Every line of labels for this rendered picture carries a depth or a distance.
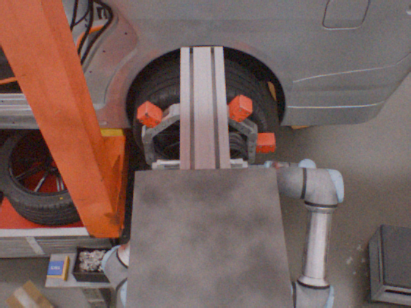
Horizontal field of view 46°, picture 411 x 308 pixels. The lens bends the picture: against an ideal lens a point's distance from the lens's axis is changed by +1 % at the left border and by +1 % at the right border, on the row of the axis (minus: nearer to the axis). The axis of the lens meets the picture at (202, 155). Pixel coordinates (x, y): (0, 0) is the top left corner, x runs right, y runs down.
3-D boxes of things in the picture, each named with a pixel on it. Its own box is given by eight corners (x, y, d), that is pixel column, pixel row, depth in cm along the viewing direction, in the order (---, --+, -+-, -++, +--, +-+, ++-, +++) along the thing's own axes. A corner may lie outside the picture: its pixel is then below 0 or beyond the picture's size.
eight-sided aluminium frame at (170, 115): (251, 169, 259) (260, 101, 214) (252, 180, 255) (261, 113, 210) (150, 170, 259) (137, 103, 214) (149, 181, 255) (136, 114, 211)
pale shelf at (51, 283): (136, 255, 248) (135, 252, 245) (133, 287, 238) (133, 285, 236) (52, 256, 248) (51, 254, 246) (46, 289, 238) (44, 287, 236)
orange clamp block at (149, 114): (162, 109, 220) (147, 100, 215) (161, 122, 215) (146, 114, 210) (153, 116, 224) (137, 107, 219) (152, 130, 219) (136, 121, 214)
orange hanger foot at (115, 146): (132, 131, 282) (124, 91, 254) (125, 210, 252) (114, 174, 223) (104, 131, 282) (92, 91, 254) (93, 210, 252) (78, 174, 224)
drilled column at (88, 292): (111, 291, 280) (97, 262, 246) (109, 308, 274) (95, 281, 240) (94, 291, 280) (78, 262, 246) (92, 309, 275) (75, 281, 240)
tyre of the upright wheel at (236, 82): (290, 90, 246) (183, 31, 214) (296, 127, 232) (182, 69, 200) (211, 152, 289) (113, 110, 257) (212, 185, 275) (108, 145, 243)
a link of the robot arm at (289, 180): (269, 198, 170) (263, 180, 218) (301, 201, 169) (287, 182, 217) (272, 166, 169) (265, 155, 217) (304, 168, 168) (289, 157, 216)
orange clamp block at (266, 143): (254, 141, 240) (272, 141, 240) (255, 153, 235) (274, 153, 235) (255, 132, 234) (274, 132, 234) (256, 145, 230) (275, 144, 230)
